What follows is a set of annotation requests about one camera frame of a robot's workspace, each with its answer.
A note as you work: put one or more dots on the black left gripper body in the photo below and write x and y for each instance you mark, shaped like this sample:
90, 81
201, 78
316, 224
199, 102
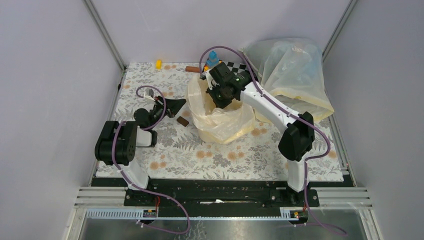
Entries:
157, 111

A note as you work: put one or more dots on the brown cylinder block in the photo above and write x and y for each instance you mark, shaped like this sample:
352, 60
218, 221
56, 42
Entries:
192, 69

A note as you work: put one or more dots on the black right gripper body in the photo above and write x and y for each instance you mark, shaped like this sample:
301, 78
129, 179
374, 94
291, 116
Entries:
218, 94

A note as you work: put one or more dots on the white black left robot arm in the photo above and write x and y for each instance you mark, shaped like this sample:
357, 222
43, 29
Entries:
117, 142

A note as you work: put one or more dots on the blue toy figure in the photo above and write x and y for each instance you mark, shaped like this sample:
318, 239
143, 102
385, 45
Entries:
211, 61

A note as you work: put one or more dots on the yellow toy block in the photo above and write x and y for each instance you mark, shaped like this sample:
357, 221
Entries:
158, 64

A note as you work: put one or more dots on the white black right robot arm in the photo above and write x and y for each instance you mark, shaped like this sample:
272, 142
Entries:
297, 129

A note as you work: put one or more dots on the large bag of trash bags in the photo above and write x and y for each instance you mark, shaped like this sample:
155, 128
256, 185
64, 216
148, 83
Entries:
291, 70

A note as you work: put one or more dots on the yellow translucent trash bag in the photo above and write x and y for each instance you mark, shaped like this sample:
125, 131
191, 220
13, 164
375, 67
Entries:
217, 125

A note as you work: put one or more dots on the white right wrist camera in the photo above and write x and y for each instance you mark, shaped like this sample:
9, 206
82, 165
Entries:
206, 75

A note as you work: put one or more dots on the floral patterned table mat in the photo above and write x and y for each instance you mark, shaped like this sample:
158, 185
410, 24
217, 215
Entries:
179, 152

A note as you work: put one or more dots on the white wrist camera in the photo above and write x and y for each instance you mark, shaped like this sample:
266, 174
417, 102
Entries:
149, 95
206, 75

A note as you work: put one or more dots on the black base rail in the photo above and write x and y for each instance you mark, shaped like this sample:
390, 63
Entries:
220, 198

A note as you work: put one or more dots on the black white checkerboard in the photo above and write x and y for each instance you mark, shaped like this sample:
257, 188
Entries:
235, 67

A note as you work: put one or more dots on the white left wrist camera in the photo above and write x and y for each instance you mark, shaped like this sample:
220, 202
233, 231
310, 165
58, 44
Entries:
149, 95

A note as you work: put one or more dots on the small brown wooden block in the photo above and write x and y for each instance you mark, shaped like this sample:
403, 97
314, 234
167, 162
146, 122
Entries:
182, 121

